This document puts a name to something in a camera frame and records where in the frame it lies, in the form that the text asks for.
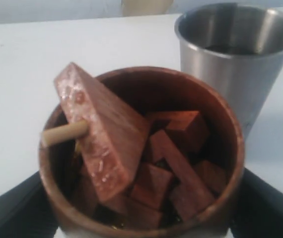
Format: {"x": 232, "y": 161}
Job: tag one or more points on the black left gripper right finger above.
{"x": 259, "y": 212}

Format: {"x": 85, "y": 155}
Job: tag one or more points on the stainless steel cup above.
{"x": 235, "y": 48}

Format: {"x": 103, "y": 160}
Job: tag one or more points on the brown wooden cup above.
{"x": 149, "y": 90}

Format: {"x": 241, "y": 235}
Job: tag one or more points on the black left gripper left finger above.
{"x": 25, "y": 211}

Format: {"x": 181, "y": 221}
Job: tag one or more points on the large wooden block with dowel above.
{"x": 111, "y": 134}

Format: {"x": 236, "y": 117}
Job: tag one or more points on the small wooden blocks pile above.
{"x": 167, "y": 186}

